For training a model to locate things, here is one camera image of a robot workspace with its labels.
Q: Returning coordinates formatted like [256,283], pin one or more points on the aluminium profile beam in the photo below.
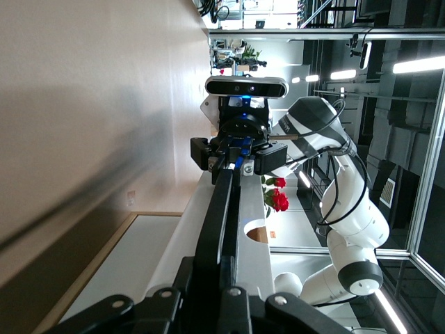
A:
[313,34]

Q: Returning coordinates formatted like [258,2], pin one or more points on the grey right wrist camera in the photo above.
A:
[247,87]

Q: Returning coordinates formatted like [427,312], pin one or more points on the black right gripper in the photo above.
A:
[243,130]

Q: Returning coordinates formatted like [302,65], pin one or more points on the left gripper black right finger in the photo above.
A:
[271,313]

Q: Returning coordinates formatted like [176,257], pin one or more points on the green potted plant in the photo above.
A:
[251,53]

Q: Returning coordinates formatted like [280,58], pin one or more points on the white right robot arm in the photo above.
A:
[351,215]

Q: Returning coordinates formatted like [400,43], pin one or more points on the long ceiling light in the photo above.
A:
[417,64]

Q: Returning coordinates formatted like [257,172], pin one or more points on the red roses bouquet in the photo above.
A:
[280,202]

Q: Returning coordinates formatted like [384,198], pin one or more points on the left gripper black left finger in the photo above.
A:
[146,309]

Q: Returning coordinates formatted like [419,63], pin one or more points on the light wooden drawer cabinet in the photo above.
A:
[87,268]

